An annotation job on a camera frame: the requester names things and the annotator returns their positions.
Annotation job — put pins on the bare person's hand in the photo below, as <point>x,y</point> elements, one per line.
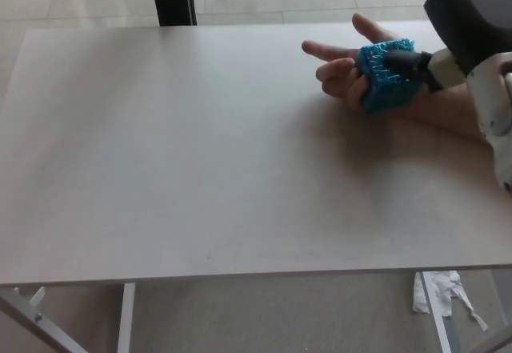
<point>340,73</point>

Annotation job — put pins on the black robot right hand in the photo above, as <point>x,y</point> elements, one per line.
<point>460,13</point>

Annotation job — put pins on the blue plastic-wrapped cube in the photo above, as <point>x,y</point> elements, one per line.
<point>384,89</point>

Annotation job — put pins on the torn white paper scrap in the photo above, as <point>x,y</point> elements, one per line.
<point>444,293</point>

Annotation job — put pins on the white slanted table leg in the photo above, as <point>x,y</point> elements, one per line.
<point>438,317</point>

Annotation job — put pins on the white straight table leg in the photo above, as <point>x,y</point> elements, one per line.
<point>126,319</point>

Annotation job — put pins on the grey diagonal table brace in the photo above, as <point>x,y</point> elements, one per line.
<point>36,329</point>

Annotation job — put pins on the white metal hook bracket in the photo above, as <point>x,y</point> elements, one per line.
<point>34,295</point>

